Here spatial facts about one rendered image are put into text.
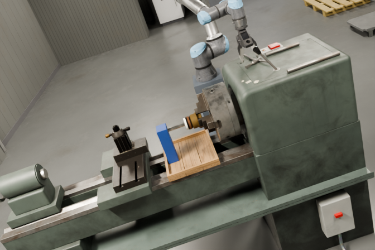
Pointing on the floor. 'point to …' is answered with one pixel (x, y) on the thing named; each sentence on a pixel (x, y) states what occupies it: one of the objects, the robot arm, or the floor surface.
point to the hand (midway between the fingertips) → (250, 59)
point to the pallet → (336, 0)
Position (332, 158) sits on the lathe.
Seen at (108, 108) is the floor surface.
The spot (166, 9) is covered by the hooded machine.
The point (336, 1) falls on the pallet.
